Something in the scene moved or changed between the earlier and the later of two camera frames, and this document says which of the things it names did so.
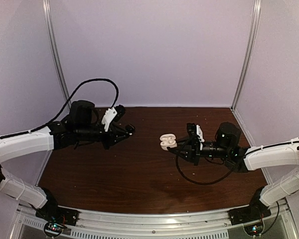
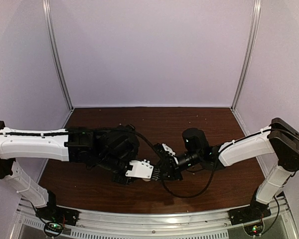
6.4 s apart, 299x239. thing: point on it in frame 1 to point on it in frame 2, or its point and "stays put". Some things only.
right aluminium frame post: [253, 45] stays put
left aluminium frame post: [53, 53] stays put
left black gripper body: [107, 142] to [125, 181]
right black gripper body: [196, 151] to [174, 167]
